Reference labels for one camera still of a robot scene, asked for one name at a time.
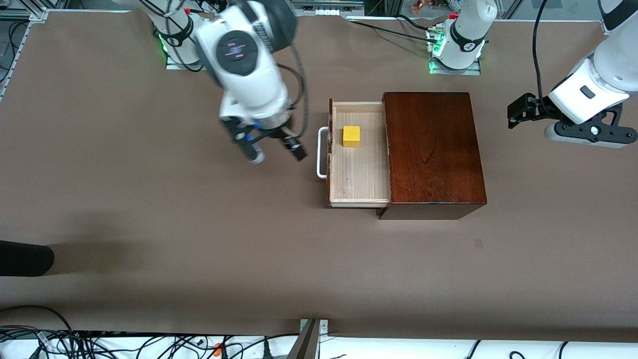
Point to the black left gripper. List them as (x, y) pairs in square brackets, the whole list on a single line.
[(539, 106)]

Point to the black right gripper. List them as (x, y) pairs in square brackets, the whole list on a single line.
[(275, 131)]

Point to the yellow wooden cube block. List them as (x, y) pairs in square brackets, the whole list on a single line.
[(351, 137)]

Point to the light wooden drawer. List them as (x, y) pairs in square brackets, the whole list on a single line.
[(359, 174)]

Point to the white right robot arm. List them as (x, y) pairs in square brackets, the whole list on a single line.
[(249, 85)]

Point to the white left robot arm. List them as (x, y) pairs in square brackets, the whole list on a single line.
[(598, 75)]

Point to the dark wooden drawer cabinet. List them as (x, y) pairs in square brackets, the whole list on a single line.
[(433, 149)]

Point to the brown table cover sheet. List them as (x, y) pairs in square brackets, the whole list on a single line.
[(199, 249)]

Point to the grey power strip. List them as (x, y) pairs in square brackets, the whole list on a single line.
[(326, 6)]

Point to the black power plug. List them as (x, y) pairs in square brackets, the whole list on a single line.
[(265, 349)]

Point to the black ribbed fabric sleeve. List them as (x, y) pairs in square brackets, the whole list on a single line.
[(25, 258)]

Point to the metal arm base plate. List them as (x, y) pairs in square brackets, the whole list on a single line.
[(179, 66), (471, 71)]

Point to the aluminium frame post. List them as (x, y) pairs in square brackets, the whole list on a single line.
[(306, 344)]

